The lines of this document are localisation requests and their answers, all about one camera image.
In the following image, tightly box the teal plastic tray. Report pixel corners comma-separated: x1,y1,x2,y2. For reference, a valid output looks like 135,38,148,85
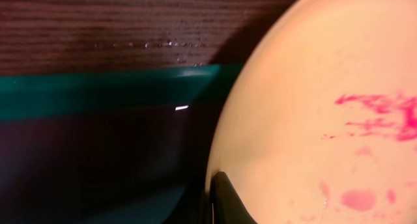
1,65,241,223

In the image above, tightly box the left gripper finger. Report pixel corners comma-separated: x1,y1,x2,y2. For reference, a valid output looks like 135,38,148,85
210,171,257,224

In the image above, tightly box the yellow-green round plate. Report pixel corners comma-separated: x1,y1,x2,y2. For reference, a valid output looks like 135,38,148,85
206,0,416,223

